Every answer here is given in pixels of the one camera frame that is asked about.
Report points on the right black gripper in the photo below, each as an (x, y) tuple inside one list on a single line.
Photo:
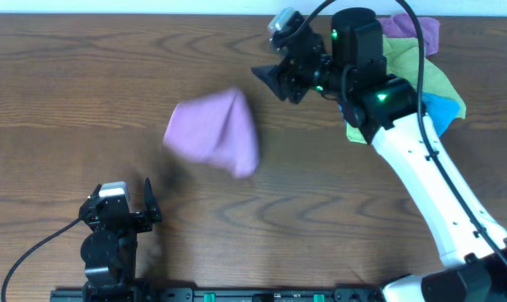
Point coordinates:
[(290, 76)]

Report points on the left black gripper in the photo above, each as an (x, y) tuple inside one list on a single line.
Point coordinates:
[(144, 219)]

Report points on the purple microfiber cloth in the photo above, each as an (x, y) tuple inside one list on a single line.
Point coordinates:
[(216, 129)]

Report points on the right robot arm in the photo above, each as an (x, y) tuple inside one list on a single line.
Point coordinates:
[(389, 113)]

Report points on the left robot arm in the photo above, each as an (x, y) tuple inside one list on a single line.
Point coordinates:
[(109, 252)]

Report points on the small green cloth with label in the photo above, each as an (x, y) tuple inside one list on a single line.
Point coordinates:
[(354, 135)]

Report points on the large green cloth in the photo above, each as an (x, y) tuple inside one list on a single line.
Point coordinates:
[(402, 60)]

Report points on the purple cloth at back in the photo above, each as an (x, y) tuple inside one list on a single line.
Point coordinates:
[(400, 26)]

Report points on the blue cloth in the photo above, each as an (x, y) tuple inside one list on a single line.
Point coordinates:
[(441, 110)]

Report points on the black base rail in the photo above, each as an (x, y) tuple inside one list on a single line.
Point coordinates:
[(221, 295)]

